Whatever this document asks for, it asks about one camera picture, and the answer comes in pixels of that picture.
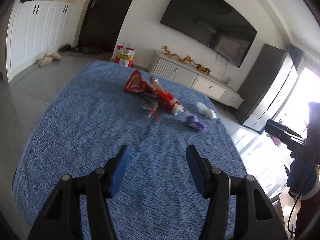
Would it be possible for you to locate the golden tiger figurine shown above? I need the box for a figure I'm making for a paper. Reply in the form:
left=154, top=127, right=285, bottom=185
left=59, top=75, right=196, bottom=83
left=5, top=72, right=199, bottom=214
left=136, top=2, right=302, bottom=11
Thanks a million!
left=196, top=64, right=211, bottom=75

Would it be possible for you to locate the grey tall cabinet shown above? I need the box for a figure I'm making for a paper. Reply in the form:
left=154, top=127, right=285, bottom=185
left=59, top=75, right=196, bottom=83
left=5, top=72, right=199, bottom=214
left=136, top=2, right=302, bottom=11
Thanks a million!
left=233, top=44, right=287, bottom=125

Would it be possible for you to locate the black wall television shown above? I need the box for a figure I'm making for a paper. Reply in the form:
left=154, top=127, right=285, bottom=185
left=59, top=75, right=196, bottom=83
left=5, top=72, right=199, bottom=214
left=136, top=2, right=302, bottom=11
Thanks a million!
left=161, top=0, right=257, bottom=68

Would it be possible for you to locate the golden dragon figurine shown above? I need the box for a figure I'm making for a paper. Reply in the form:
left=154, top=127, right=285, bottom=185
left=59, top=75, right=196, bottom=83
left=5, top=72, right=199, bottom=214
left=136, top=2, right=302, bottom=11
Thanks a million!
left=162, top=46, right=196, bottom=64

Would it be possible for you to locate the dark brown door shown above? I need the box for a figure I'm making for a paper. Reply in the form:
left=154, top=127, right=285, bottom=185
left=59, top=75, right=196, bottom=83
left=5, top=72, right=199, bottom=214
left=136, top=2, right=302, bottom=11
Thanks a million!
left=78, top=0, right=133, bottom=54

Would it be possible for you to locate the blue gloved right hand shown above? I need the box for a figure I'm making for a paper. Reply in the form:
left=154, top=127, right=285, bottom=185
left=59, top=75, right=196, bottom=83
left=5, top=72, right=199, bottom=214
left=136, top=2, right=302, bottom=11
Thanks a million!
left=287, top=159, right=319, bottom=200

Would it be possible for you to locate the black cable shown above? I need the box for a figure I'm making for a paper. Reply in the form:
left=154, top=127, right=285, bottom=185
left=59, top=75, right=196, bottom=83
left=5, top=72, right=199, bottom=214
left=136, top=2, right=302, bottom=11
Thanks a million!
left=283, top=163, right=311, bottom=234

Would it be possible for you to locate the beige slipper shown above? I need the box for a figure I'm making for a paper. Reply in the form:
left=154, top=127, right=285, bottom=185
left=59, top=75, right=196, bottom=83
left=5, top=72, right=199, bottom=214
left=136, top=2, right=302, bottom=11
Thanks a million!
left=49, top=52, right=61, bottom=60
left=39, top=56, right=53, bottom=67

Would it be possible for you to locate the white shoe cabinet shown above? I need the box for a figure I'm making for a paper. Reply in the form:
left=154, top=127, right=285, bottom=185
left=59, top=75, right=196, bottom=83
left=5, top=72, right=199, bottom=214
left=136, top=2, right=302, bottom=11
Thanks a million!
left=3, top=0, right=84, bottom=82

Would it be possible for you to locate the blue fluffy table cloth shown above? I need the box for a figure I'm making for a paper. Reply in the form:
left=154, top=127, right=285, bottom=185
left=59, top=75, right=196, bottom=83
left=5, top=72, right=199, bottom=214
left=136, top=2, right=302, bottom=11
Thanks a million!
left=12, top=62, right=246, bottom=239

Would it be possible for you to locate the white tissue far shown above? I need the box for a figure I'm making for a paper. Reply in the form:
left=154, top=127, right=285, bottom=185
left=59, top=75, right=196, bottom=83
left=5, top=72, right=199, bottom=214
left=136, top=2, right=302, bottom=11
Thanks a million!
left=196, top=102, right=219, bottom=119

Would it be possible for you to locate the white tv cabinet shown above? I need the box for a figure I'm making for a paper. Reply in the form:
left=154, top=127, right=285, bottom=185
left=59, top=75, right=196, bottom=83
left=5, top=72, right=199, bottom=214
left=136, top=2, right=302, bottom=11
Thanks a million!
left=149, top=51, right=244, bottom=109

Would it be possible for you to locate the clear dark candy wrapper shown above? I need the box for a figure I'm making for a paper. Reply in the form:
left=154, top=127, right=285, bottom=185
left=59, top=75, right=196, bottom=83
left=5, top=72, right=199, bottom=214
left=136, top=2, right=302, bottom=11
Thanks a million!
left=140, top=93, right=159, bottom=122

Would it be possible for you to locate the red white wrapper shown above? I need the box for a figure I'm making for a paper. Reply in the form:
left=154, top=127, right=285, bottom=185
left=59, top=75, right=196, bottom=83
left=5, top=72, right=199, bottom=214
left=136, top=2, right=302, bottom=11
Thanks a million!
left=150, top=77, right=184, bottom=115

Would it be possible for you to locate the red white shopping bag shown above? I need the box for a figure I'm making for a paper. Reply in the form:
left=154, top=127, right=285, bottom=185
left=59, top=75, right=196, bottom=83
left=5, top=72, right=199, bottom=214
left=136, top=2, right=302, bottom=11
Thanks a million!
left=115, top=43, right=135, bottom=67

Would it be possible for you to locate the red snack bag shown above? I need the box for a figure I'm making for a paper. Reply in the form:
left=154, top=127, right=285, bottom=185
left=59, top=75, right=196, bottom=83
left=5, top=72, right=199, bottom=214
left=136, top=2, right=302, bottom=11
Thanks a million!
left=124, top=69, right=151, bottom=93

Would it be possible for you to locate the purple wrapper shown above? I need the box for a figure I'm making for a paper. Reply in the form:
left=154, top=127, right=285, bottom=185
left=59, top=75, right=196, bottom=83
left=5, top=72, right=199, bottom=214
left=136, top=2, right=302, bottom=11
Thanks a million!
left=185, top=114, right=207, bottom=133

